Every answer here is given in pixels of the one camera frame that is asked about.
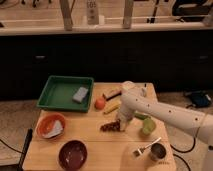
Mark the green plastic tray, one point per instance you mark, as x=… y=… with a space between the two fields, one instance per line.
x=58 y=93

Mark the small metal cup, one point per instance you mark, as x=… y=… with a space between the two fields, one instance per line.
x=157 y=152

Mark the white remote on shelf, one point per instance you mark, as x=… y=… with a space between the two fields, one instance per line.
x=92 y=12

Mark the dark blue object on floor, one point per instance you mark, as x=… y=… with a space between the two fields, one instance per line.
x=199 y=99

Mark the dark maroon bowl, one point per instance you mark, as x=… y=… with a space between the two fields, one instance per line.
x=72 y=155

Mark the green chili pepper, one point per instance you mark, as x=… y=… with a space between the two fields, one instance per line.
x=141 y=116

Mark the grey sponge block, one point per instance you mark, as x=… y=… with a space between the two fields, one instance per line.
x=80 y=94

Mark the black bar at table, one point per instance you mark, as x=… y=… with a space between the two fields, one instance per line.
x=27 y=141

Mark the light green pear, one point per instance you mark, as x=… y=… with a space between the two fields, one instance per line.
x=148 y=126

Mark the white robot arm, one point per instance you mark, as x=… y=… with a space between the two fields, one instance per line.
x=194 y=123

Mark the white cloth in bowl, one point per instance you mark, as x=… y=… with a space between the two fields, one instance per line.
x=56 y=130

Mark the dark red grape bunch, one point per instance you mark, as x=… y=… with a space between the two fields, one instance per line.
x=112 y=126

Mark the orange tomato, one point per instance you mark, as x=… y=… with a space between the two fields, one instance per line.
x=100 y=103

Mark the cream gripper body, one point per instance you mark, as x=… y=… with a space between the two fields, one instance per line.
x=123 y=124

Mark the orange bowl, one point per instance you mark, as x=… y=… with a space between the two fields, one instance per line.
x=45 y=125

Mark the white cup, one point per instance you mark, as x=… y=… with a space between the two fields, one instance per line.
x=127 y=85

